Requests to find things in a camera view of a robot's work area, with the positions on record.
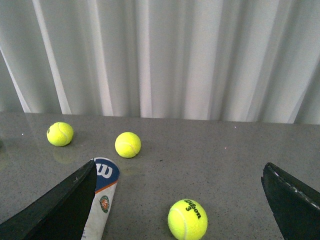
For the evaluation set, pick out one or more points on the Wilson 3 tennis ball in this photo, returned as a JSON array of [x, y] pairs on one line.
[[187, 220]]

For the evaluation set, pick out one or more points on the Wilson tennis ball can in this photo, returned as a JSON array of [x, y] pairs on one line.
[[107, 178]]

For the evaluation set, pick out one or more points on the middle tennis ball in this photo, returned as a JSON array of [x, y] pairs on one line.
[[127, 145]]

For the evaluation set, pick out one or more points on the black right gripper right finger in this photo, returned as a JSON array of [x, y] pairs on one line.
[[295, 205]]

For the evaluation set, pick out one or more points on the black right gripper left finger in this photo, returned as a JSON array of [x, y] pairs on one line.
[[60, 214]]

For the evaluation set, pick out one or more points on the white pleated curtain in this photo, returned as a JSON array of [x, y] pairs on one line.
[[229, 60]]

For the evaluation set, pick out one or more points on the far left tennis ball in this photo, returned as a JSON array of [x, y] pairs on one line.
[[60, 134]]

